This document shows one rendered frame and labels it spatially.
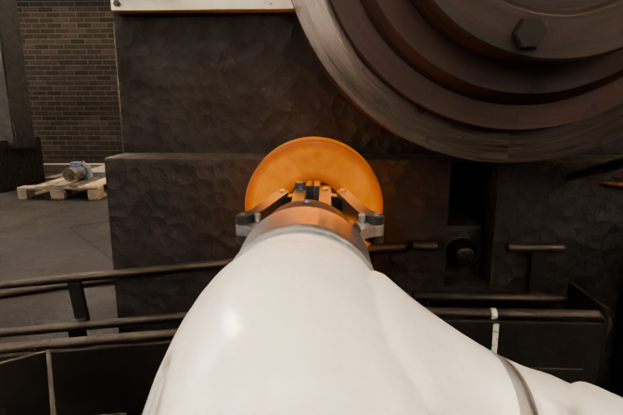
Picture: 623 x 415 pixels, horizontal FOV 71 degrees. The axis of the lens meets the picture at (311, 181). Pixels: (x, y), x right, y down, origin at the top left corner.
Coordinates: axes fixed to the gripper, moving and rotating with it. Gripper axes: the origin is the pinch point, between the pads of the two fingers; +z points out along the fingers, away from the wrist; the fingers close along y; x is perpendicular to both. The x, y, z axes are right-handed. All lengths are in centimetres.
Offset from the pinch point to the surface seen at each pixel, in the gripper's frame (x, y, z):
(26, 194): -96, -294, 357
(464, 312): -12.9, 16.8, -3.7
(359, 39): 16.2, 4.6, -4.1
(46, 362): -11.4, -22.8, -15.6
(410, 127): 7.6, 10.1, -2.8
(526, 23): 16.6, 17.0, -11.6
